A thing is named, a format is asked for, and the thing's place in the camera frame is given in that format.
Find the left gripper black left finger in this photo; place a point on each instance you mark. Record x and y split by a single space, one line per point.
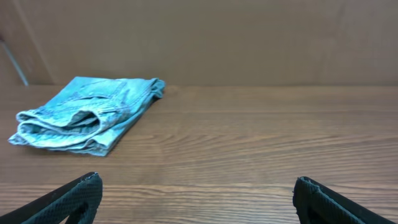
74 202

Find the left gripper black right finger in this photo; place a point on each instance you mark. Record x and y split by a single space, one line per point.
317 204

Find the folded light blue denim shorts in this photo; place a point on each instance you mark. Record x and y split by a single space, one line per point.
88 116

